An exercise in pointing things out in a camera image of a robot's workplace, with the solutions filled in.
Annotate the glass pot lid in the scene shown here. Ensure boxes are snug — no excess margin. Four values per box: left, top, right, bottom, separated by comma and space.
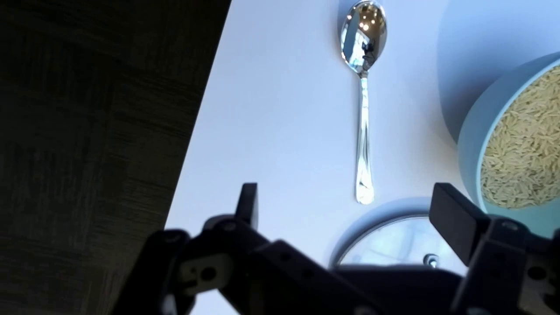
329, 197, 468, 276

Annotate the white side table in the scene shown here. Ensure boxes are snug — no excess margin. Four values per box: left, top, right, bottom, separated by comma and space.
165, 0, 560, 315

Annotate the silver metal spoon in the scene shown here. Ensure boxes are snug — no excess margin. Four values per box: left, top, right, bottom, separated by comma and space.
340, 0, 387, 204

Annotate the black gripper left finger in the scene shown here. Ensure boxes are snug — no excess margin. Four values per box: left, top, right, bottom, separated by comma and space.
235, 182, 258, 227

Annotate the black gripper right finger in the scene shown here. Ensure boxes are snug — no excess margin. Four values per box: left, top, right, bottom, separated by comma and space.
429, 182, 490, 264

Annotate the light blue bowl of rice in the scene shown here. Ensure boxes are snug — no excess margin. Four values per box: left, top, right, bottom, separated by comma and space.
457, 52, 560, 238

